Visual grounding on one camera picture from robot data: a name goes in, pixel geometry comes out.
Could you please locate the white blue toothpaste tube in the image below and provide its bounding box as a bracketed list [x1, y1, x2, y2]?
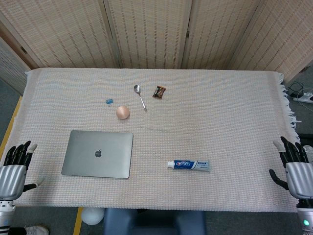
[167, 159, 211, 173]

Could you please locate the beige woven tablecloth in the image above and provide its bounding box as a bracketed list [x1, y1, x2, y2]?
[0, 68, 304, 212]

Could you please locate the silver closed laptop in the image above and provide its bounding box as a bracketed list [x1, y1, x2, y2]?
[61, 130, 134, 180]

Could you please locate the white round dome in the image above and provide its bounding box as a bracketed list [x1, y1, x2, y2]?
[81, 207, 105, 225]

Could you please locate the white sneaker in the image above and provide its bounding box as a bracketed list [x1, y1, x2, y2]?
[303, 144, 313, 163]
[24, 225, 49, 235]

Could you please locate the black floor cable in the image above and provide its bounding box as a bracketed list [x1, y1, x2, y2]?
[287, 82, 305, 97]

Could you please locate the woven folding screen panel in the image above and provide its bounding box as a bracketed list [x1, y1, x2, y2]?
[229, 0, 313, 84]
[103, 0, 196, 70]
[0, 0, 122, 70]
[0, 19, 40, 96]
[182, 0, 268, 71]

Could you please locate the brown snack packet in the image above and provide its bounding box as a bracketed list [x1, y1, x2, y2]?
[152, 85, 167, 100]

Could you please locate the black floor object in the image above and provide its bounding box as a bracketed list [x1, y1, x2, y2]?
[297, 133, 313, 146]

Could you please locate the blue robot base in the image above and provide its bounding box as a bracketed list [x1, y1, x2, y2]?
[102, 208, 206, 235]

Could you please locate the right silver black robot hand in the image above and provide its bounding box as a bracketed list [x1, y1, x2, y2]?
[268, 136, 313, 199]

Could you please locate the metal spoon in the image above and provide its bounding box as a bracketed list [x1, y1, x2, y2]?
[133, 84, 148, 113]

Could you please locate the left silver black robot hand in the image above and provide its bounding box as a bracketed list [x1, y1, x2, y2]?
[0, 140, 45, 200]

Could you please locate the brown egg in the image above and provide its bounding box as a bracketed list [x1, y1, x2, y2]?
[116, 105, 130, 120]

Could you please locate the white power strip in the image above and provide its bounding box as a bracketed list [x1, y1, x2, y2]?
[292, 91, 313, 104]

